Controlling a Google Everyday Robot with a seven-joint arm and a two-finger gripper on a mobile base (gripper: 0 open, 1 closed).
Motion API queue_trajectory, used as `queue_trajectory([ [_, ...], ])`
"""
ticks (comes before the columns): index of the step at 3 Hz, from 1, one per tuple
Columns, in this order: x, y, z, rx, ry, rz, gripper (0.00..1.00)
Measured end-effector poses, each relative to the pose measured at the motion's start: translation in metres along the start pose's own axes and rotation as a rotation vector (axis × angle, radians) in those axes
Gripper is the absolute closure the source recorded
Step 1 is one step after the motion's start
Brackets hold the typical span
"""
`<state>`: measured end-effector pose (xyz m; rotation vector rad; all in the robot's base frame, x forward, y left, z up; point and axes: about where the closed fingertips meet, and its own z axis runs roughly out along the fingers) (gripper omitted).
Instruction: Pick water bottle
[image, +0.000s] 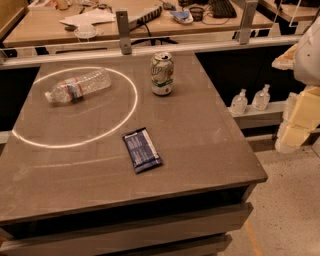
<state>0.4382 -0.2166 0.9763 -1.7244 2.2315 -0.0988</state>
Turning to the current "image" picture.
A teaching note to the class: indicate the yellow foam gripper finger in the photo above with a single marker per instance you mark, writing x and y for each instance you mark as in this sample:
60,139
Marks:
301,116

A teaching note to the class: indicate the clear plastic water bottle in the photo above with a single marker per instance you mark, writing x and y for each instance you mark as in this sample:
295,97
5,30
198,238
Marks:
75,88

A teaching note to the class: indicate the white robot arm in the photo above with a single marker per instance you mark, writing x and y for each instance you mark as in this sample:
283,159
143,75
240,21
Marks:
303,58

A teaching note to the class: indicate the right clear sanitizer bottle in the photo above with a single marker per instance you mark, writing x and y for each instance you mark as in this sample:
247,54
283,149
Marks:
261,98

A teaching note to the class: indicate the clear sanitizer bottle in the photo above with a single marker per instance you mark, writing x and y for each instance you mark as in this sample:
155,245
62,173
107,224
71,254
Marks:
261,98
239,103

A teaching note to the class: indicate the left clear sanitizer bottle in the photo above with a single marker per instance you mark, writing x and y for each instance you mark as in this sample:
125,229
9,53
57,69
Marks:
239,103

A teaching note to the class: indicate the black keyboard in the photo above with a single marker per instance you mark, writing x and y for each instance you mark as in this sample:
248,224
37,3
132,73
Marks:
222,9

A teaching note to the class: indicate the green white soda can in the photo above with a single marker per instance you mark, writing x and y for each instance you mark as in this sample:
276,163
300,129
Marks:
162,70

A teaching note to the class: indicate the blue white face mask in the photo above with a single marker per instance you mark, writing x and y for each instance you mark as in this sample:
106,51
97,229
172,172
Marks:
182,17

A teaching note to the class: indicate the dark blue snack packet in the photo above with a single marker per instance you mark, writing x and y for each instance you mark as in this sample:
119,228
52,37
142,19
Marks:
143,153

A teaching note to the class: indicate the clear plastic lid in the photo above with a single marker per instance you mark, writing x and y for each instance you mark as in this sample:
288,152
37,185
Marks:
86,31

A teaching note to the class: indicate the white papers on desk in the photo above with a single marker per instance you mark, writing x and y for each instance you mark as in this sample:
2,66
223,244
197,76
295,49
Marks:
90,17

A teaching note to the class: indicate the wooden background desk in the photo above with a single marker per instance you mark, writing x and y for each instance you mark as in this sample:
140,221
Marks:
44,27

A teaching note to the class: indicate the right metal post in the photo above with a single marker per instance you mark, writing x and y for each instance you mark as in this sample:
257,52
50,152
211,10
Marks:
247,21

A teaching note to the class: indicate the metal post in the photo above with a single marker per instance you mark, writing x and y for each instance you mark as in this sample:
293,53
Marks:
124,32
247,21

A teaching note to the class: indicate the left metal post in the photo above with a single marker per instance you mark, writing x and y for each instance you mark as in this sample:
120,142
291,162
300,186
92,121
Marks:
124,32

